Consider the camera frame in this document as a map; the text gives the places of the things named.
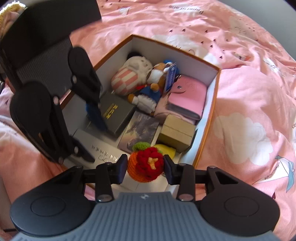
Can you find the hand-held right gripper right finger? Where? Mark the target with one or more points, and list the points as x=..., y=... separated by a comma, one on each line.
x=170, y=172

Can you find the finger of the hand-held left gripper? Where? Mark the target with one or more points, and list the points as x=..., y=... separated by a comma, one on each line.
x=83, y=153
x=97, y=115

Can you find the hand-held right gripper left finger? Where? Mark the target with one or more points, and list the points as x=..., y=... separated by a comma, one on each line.
x=122, y=169

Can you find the black gift box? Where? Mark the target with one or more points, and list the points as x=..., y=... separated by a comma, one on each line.
x=115, y=111

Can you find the long cream box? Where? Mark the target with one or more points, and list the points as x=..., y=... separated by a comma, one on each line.
x=104, y=153

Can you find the yellow crochet fruit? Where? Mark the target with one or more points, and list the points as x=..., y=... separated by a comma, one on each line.
x=167, y=150

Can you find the crochet orange red fruit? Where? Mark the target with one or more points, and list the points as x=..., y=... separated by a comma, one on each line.
x=144, y=165

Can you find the gold gift box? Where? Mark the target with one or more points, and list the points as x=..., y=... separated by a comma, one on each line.
x=175, y=133

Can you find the dark picture card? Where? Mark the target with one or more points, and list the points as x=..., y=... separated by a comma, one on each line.
x=138, y=132

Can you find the pink striped panda plush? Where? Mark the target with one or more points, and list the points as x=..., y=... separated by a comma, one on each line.
x=131, y=74

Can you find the pink fabric pouch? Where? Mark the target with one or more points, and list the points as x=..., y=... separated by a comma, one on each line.
x=161, y=110

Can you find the orange cardboard box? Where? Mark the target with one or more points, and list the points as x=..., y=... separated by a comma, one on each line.
x=208, y=111

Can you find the pink snap wallet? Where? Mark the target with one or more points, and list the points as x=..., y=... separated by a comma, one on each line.
x=187, y=95

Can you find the pink printed blanket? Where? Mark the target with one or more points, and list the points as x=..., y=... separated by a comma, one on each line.
x=242, y=92

